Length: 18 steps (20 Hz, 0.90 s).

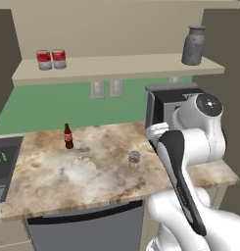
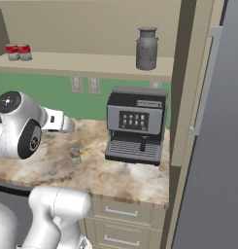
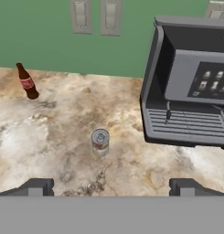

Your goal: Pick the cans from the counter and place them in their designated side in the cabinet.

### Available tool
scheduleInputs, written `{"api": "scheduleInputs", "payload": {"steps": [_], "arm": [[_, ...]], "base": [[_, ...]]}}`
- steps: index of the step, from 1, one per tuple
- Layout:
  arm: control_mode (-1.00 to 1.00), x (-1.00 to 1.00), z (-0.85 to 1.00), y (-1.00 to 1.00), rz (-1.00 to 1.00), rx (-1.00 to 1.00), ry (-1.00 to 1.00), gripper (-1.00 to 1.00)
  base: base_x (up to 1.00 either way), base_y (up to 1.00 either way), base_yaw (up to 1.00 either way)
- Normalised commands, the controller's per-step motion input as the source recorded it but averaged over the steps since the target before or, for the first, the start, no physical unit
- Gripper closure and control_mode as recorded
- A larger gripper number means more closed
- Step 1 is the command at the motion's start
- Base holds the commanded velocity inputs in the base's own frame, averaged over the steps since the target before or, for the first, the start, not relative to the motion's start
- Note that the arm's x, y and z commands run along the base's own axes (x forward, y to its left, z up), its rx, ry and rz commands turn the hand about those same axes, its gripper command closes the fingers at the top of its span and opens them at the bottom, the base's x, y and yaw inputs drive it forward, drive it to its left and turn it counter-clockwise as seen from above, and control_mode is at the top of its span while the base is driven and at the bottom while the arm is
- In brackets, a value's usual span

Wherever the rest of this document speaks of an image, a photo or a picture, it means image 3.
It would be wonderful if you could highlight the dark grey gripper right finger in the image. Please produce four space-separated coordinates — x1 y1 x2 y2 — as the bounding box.
168 178 224 197

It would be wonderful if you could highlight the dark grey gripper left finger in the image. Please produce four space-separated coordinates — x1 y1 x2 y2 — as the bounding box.
0 178 55 197

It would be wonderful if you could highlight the red and white tin can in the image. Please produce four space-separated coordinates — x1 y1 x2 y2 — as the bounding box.
91 128 111 157

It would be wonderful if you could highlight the grey coffee machine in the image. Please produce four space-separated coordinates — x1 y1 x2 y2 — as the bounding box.
139 16 224 150

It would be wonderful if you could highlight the brown bottle with red label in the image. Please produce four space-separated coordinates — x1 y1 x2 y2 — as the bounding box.
16 62 40 101

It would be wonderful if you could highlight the grey wall switch plate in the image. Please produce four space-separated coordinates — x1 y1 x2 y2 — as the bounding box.
69 0 93 35
204 0 224 20
100 0 123 37

